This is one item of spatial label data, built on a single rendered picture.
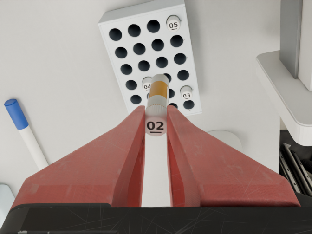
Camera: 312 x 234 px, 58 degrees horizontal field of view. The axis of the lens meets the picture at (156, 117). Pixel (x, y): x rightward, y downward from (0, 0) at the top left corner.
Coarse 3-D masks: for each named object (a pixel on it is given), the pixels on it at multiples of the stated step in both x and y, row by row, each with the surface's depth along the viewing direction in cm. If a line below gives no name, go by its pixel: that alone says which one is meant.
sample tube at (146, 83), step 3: (144, 78) 30; (147, 78) 30; (150, 78) 30; (144, 81) 29; (147, 81) 29; (150, 81) 29; (144, 84) 29; (147, 84) 29; (144, 87) 29; (147, 87) 29; (144, 90) 30; (147, 90) 30
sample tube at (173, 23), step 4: (172, 16) 26; (176, 16) 26; (168, 20) 26; (172, 20) 25; (176, 20) 25; (168, 24) 25; (172, 24) 25; (176, 24) 25; (168, 28) 26; (172, 28) 26; (176, 28) 26
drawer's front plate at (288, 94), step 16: (256, 64) 25; (272, 64) 24; (272, 80) 22; (288, 80) 21; (272, 96) 22; (288, 96) 20; (304, 96) 19; (288, 112) 19; (304, 112) 18; (288, 128) 19; (304, 128) 17; (304, 144) 18
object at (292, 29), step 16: (288, 0) 20; (304, 0) 18; (288, 16) 20; (304, 16) 18; (288, 32) 21; (304, 32) 19; (288, 48) 21; (304, 48) 19; (288, 64) 22; (304, 64) 20; (304, 80) 20
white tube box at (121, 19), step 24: (168, 0) 28; (120, 24) 27; (144, 24) 27; (120, 48) 31; (144, 48) 29; (168, 48) 28; (120, 72) 30; (144, 72) 30; (168, 72) 30; (192, 72) 29; (144, 96) 31
